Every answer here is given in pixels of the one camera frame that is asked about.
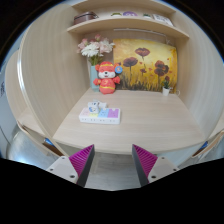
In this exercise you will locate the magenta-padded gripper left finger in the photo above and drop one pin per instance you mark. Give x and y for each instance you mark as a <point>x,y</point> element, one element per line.
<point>68,168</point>

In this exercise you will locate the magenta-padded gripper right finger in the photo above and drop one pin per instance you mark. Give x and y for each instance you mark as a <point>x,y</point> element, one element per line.
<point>156,166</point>

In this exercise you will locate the white charger block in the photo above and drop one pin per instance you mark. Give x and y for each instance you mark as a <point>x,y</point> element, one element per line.
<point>93,107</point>

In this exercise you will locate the white pastel-socket power strip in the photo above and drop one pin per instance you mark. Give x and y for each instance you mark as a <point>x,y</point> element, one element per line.
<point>106,116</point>

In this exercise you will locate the small plant in white pot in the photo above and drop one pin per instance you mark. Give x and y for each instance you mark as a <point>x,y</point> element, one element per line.
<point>166,90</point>

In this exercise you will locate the teal vase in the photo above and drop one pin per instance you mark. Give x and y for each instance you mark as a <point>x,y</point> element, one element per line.
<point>94,78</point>

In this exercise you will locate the red plush toy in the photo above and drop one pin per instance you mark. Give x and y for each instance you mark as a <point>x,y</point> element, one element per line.
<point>106,80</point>

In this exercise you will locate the yellow poppy painting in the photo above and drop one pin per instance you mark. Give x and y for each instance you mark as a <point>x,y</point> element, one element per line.
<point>150,56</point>

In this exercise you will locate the white and pink flower bouquet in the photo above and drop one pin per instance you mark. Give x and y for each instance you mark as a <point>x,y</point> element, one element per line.
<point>91,50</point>

